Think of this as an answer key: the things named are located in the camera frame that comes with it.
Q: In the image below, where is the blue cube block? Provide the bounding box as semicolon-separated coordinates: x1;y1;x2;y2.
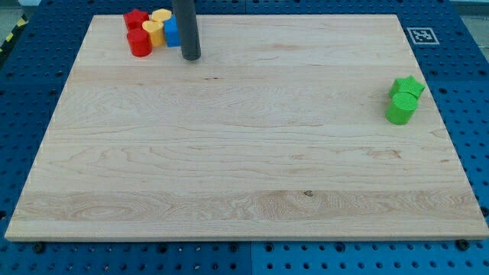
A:
164;15;180;47

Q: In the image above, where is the red star block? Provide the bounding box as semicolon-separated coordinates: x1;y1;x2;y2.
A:
123;8;149;31

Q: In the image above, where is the green star block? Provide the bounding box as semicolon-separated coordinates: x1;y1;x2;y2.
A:
389;76;426;99

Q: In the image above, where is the light wooden board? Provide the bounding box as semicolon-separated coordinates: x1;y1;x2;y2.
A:
5;15;488;241

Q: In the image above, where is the red cylinder block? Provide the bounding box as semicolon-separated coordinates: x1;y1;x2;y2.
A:
126;29;152;57

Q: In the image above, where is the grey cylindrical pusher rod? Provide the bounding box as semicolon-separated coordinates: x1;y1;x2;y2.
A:
172;0;201;61

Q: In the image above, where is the yellow block rear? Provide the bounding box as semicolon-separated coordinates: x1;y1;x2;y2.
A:
151;8;173;22

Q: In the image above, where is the green cylinder block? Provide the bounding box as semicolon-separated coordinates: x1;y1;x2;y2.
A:
385;92;418;125

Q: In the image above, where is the white fiducial marker tag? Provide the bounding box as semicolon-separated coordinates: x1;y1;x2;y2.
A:
407;27;439;45

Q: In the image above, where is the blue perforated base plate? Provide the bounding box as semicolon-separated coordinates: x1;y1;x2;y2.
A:
1;0;488;274

